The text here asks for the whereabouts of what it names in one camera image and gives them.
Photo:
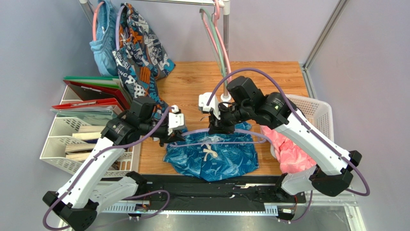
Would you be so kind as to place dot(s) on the light blue shorts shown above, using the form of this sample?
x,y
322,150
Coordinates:
x,y
104,45

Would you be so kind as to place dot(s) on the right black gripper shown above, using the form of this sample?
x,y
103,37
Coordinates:
x,y
219,127

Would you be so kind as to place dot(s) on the teal pressure file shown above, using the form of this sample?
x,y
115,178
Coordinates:
x,y
92,117

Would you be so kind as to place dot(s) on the green hanger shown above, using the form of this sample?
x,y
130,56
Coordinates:
x,y
213,39

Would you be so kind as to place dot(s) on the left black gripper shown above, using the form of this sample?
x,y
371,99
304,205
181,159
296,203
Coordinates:
x,y
174,137

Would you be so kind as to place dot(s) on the patterned navy orange shorts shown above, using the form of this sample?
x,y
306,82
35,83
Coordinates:
x,y
141,59

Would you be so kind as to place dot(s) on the white laundry basket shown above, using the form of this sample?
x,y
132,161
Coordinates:
x,y
317,116

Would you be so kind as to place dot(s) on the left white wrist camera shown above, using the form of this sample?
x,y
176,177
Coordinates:
x,y
176,120

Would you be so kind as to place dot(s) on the blue shark print shorts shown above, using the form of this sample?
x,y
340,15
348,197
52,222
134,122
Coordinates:
x,y
213,162

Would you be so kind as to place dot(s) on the pink hanger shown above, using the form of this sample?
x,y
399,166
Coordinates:
x,y
95,20
216,15

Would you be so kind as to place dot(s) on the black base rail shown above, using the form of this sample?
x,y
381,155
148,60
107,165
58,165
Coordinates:
x,y
239,194

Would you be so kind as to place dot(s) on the red clip file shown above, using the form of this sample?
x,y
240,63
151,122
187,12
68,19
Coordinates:
x,y
90,103

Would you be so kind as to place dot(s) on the dark red clip folder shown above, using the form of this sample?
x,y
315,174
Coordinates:
x,y
91,92

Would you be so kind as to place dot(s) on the metal clothes rack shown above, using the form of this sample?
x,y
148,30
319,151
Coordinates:
x,y
222,9

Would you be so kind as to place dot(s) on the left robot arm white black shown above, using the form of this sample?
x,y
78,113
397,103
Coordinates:
x,y
79,202

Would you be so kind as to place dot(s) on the pink hanger on right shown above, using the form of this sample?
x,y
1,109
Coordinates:
x,y
216,15

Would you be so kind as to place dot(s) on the purple hanger with patterned shorts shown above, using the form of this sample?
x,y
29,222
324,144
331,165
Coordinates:
x,y
117,24

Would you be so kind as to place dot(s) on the green folder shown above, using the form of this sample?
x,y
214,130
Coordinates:
x,y
112,82

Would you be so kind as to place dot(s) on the pink hanger on left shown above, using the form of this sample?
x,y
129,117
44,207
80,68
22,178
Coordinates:
x,y
95,20

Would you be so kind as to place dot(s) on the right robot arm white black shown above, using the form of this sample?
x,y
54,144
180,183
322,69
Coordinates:
x,y
332,173

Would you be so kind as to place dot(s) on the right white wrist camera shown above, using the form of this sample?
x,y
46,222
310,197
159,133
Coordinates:
x,y
208,103

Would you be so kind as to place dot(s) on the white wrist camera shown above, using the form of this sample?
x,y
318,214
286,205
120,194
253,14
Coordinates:
x,y
176,120
208,103

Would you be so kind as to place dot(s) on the books in organizer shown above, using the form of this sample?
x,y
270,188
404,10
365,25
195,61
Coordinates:
x,y
88,135

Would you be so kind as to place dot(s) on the aluminium frame post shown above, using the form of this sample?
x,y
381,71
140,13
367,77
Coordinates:
x,y
305,67

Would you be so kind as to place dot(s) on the pink shorts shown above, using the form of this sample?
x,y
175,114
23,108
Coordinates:
x,y
291,157

